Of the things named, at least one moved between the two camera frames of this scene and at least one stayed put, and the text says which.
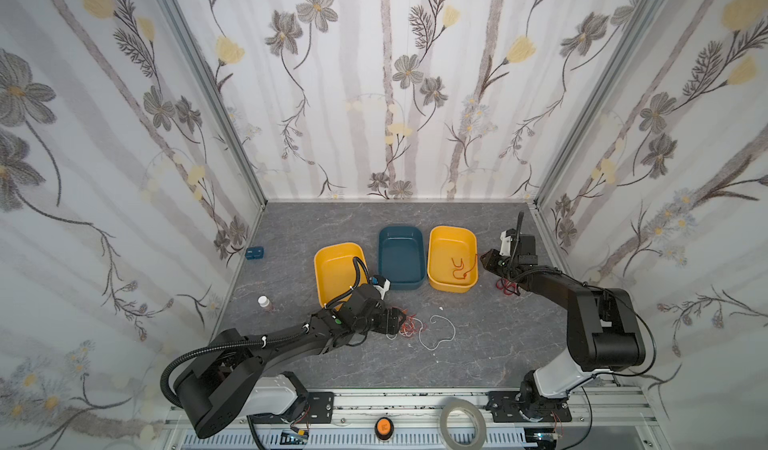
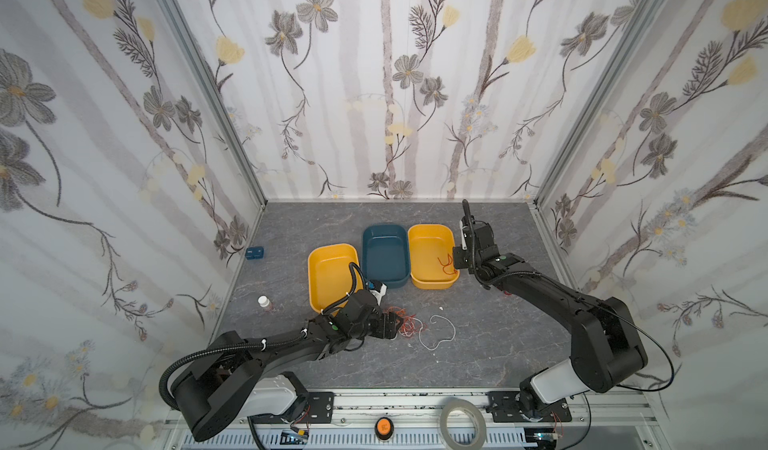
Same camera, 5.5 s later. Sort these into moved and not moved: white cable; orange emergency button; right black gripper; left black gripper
Moved: right black gripper
Not moved: orange emergency button; white cable; left black gripper
